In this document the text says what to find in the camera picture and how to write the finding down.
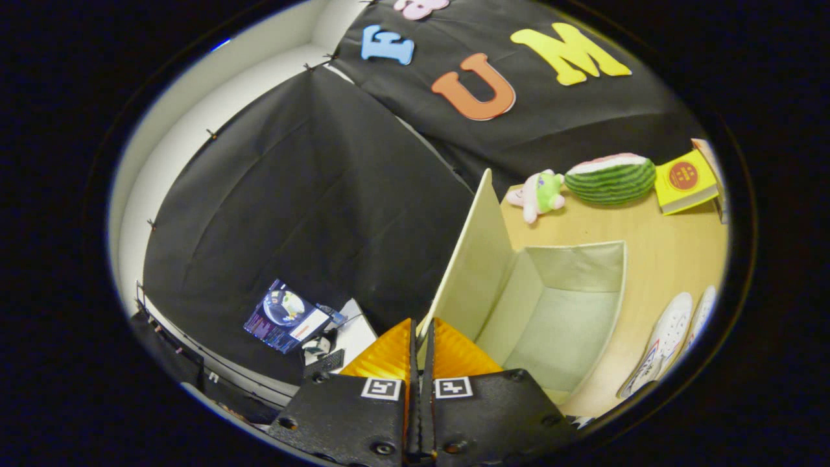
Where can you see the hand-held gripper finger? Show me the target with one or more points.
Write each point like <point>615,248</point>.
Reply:
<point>412,389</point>
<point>426,389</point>

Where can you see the cream fabric storage box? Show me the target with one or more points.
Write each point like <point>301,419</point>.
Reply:
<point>557,324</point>

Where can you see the white canvas shoe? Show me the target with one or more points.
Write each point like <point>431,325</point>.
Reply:
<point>664,337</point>
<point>703,314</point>

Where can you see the blue printed box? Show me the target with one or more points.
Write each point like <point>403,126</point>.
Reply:
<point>282,318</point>

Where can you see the white board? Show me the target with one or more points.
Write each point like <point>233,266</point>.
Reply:
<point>356,331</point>

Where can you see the pink and green plush toy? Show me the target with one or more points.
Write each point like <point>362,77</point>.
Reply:
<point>541,194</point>

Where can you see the black backdrop cloth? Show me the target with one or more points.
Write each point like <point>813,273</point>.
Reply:
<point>292,194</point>

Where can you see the watermelon slice plush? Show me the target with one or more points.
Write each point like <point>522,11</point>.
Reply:
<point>609,181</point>

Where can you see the yellow book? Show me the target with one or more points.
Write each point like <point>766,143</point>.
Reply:
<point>684,181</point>

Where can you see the beige book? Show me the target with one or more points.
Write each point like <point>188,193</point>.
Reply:
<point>710,159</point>

